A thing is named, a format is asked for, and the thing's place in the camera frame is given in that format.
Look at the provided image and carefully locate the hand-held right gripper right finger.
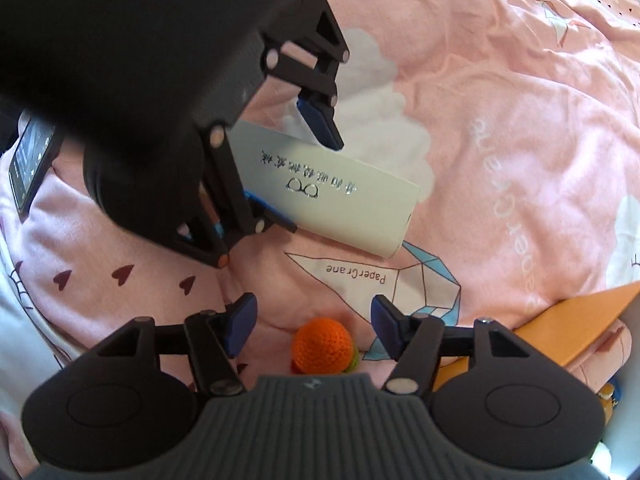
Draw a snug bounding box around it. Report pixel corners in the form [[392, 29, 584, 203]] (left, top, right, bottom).
[[371, 294, 531, 395]]

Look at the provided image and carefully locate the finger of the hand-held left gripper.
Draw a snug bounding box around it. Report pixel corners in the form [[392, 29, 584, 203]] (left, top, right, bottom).
[[172, 127, 299, 269], [262, 7, 351, 151]]

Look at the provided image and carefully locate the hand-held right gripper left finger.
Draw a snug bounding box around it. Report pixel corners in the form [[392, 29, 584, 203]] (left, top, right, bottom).
[[95, 292, 258, 396]]

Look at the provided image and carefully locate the orange crochet ball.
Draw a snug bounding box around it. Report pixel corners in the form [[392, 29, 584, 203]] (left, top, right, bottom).
[[290, 316, 357, 376]]

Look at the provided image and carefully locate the white glasses case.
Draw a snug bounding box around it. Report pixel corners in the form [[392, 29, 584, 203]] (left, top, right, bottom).
[[227, 119, 422, 261]]

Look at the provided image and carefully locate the orange cardboard box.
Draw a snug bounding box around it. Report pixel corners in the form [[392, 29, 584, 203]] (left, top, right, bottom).
[[431, 281, 640, 480]]

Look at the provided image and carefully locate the smartphone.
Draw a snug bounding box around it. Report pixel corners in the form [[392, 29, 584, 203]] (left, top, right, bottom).
[[8, 114, 65, 222]]

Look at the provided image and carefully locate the pink printed blanket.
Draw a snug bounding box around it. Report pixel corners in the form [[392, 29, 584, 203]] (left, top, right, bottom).
[[0, 0, 640, 480]]

